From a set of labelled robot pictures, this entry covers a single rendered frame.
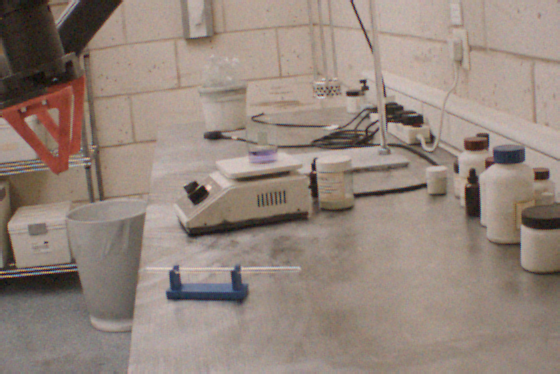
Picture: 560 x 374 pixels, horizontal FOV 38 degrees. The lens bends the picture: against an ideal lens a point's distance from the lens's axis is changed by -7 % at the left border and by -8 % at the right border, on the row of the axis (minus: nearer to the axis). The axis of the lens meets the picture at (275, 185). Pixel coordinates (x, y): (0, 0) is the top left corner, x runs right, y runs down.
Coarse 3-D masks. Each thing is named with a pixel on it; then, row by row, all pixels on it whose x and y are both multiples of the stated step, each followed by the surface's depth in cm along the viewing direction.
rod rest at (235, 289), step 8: (168, 272) 104; (232, 272) 102; (176, 280) 105; (232, 280) 103; (240, 280) 104; (168, 288) 105; (176, 288) 105; (184, 288) 105; (192, 288) 105; (200, 288) 105; (208, 288) 104; (216, 288) 104; (224, 288) 104; (232, 288) 103; (240, 288) 103; (168, 296) 105; (176, 296) 104; (184, 296) 104; (192, 296) 104; (200, 296) 104; (208, 296) 103; (216, 296) 103; (224, 296) 103; (232, 296) 103; (240, 296) 102
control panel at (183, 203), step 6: (204, 180) 143; (210, 180) 141; (216, 186) 136; (210, 192) 135; (216, 192) 133; (180, 198) 143; (186, 198) 141; (210, 198) 133; (180, 204) 140; (186, 204) 138; (192, 204) 136; (198, 204) 134; (186, 210) 135; (192, 210) 133; (186, 216) 133
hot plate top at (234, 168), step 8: (224, 160) 144; (232, 160) 143; (240, 160) 143; (280, 160) 139; (288, 160) 139; (296, 160) 138; (224, 168) 137; (232, 168) 137; (240, 168) 136; (248, 168) 135; (256, 168) 135; (264, 168) 134; (272, 168) 134; (280, 168) 135; (288, 168) 135; (296, 168) 135; (232, 176) 133; (240, 176) 133
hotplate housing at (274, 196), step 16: (224, 176) 140; (256, 176) 136; (272, 176) 136; (288, 176) 136; (304, 176) 136; (224, 192) 133; (240, 192) 133; (256, 192) 134; (272, 192) 135; (288, 192) 135; (304, 192) 136; (176, 208) 141; (208, 208) 132; (224, 208) 133; (240, 208) 134; (256, 208) 134; (272, 208) 135; (288, 208) 136; (304, 208) 136; (192, 224) 132; (208, 224) 133; (224, 224) 134; (240, 224) 134
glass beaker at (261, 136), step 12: (252, 120) 139; (264, 120) 139; (252, 132) 135; (264, 132) 135; (276, 132) 137; (252, 144) 136; (264, 144) 135; (276, 144) 137; (252, 156) 136; (264, 156) 136; (276, 156) 137
